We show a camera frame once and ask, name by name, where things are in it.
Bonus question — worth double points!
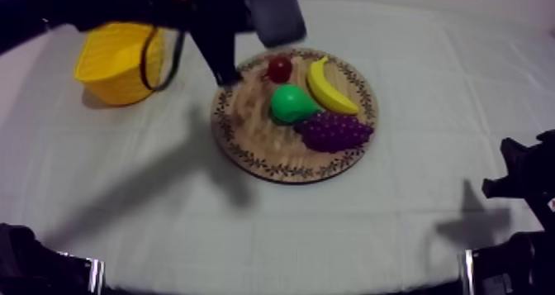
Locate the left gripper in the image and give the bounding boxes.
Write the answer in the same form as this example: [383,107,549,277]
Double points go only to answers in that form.
[171,0,308,88]

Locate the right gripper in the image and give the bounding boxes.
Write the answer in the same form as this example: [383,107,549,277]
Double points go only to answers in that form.
[481,129,555,199]

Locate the green toy pear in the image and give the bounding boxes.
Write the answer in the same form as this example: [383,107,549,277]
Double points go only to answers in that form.
[269,83,325,126]

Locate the round wooden board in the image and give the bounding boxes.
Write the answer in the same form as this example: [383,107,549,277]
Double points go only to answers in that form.
[209,46,380,185]

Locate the yellow plastic basket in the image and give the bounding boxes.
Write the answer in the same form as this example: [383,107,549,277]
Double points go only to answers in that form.
[73,21,175,107]

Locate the small red fruit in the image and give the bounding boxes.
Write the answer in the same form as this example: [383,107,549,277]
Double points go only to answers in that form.
[266,55,293,84]

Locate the yellow toy banana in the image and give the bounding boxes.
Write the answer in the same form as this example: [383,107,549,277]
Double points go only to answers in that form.
[306,55,361,116]

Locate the silver metal bar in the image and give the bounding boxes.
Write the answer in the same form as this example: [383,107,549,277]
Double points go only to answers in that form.
[461,249,475,295]
[88,257,106,295]

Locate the purple toy grapes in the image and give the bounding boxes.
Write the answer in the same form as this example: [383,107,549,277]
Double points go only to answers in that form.
[294,111,375,154]

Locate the black cable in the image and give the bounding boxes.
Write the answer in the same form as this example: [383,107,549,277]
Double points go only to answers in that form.
[139,25,186,93]

